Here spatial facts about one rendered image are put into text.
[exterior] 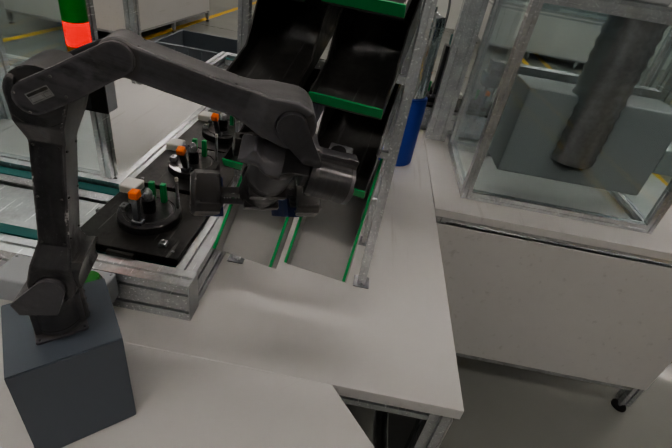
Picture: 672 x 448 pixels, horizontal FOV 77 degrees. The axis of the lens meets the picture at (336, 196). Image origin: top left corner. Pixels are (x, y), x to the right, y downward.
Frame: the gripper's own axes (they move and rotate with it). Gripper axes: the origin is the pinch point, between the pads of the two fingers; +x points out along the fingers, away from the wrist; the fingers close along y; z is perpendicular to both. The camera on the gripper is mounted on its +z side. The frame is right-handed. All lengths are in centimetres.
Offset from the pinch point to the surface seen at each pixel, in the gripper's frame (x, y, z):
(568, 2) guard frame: -4, -90, 60
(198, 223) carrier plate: 38.9, 4.8, 9.1
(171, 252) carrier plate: 33.4, 10.7, 0.9
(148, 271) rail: 33.1, 15.1, -3.1
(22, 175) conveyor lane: 61, 47, 29
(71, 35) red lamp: 23, 32, 45
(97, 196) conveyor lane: 55, 29, 22
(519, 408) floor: 98, -132, -55
